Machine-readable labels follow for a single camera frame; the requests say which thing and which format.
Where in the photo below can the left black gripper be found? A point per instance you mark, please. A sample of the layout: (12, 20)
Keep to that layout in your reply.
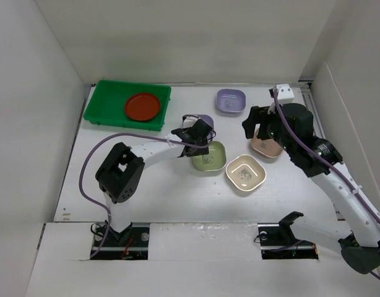
(199, 151)

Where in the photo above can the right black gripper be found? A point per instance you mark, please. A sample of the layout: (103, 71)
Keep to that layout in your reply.
(258, 114)

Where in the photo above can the purple square bowl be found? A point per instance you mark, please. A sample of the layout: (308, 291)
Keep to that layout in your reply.
(230, 101)
(207, 119)

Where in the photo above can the green square bowl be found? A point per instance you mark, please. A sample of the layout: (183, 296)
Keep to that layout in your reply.
(215, 160)

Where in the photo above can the cream square bowl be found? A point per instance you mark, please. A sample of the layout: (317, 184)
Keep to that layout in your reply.
(245, 173)

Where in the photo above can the red round plate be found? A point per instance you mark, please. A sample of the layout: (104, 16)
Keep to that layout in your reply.
(142, 107)

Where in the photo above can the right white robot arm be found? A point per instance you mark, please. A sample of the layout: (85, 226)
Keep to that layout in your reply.
(359, 242)

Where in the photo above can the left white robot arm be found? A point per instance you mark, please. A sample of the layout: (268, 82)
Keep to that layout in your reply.
(120, 173)

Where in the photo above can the green plastic bin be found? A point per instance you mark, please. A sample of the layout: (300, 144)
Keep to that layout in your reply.
(106, 106)

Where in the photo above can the pink square bowl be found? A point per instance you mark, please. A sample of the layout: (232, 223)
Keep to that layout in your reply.
(268, 148)

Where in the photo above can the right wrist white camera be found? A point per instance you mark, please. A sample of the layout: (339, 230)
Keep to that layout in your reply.
(285, 93)

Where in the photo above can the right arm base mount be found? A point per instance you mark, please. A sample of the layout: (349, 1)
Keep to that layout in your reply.
(275, 244)

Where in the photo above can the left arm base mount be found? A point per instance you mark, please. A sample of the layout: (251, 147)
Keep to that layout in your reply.
(131, 244)

